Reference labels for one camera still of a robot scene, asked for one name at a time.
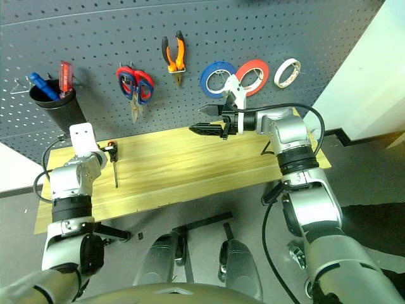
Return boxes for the orange black needle-nose pliers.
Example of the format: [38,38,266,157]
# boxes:
[161,30,187,88]

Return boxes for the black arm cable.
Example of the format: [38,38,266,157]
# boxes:
[239,103,326,304]
[32,134,72,204]

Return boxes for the red clear handled screwdriver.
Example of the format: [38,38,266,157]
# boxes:
[58,60,75,99]

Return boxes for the grey pegboard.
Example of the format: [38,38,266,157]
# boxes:
[0,0,385,166]

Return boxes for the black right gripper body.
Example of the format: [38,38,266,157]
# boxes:
[220,95,241,141]

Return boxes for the black table clamp bracket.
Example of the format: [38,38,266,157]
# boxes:
[94,222,132,243]
[260,180,286,206]

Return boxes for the red handled scissors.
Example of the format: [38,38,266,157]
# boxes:
[115,65,156,125]

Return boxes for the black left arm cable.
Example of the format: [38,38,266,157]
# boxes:
[32,134,72,204]

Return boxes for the black plastic cup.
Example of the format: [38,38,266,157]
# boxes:
[28,79,88,139]

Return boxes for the blue handled scissors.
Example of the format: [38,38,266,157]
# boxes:
[119,73,154,120]

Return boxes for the white tape roll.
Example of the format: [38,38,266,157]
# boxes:
[273,57,302,89]

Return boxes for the black floor bar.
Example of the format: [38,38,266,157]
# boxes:
[171,212,234,237]

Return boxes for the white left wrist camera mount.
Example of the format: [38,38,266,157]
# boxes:
[68,123,97,158]

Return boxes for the grey rounded robot leg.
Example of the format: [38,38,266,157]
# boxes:
[219,238,264,301]
[134,232,188,286]

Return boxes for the orange black handled screwdriver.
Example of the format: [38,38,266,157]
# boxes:
[105,141,119,189]

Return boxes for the black floor mat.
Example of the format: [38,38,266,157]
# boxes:
[342,201,405,258]

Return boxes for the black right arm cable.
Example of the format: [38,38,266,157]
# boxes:
[239,103,326,304]

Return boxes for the red tape roll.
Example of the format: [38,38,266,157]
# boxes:
[235,58,271,97]

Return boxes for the blue tape roll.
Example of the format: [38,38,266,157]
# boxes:
[199,60,238,98]

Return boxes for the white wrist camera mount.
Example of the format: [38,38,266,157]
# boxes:
[221,73,249,135]
[68,123,97,158]

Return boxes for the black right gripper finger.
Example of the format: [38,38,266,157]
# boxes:
[188,121,227,138]
[197,104,227,117]

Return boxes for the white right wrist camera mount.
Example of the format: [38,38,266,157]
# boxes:
[221,73,249,135]

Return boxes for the olive grey robot torso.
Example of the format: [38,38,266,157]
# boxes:
[73,282,267,304]

